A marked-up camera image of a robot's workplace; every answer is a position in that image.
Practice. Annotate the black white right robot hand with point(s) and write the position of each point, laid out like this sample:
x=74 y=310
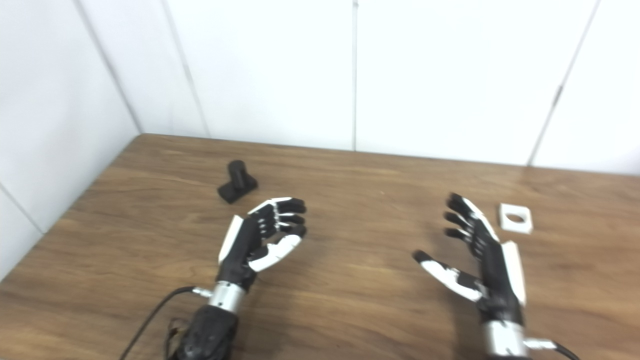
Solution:
x=497 y=280

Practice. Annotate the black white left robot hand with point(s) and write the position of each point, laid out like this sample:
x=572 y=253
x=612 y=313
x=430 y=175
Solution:
x=242 y=245

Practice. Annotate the white square piece with hole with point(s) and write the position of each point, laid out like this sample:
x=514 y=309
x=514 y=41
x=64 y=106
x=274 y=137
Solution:
x=504 y=220

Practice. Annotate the black peg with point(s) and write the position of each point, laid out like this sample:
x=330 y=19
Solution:
x=237 y=184

